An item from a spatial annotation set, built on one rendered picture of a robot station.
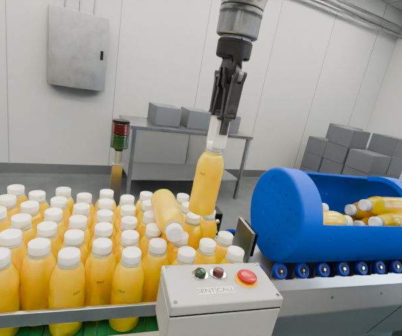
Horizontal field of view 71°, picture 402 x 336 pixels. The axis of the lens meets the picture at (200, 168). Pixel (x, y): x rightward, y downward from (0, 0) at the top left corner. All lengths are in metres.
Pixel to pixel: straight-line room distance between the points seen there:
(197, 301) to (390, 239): 0.68
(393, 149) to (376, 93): 2.38
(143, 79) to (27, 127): 1.52
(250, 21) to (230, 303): 0.52
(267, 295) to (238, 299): 0.06
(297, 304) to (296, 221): 0.27
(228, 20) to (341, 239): 0.62
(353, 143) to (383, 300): 3.66
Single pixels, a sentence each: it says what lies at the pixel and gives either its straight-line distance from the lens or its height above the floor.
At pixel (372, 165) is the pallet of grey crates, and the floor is 0.80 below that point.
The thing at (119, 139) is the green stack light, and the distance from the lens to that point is 1.02.
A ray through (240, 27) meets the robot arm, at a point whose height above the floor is 1.55.
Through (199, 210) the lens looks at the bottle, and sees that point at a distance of 0.68.
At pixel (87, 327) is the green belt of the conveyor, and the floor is 0.90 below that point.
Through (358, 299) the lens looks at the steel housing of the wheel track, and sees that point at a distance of 1.10.
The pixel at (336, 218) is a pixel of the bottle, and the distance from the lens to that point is 0.93.
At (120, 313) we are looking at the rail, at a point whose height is 0.96.
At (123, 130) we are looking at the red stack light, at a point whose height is 1.23.
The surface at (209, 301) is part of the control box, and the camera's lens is 0.50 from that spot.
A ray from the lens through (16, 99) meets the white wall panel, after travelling 3.90.
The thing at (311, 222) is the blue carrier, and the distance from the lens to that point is 0.79.
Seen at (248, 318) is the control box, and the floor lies 1.06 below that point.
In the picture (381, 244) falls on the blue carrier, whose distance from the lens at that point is 1.00.
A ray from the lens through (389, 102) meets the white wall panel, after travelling 6.82.
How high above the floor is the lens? 1.42
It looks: 16 degrees down
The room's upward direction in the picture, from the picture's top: 10 degrees clockwise
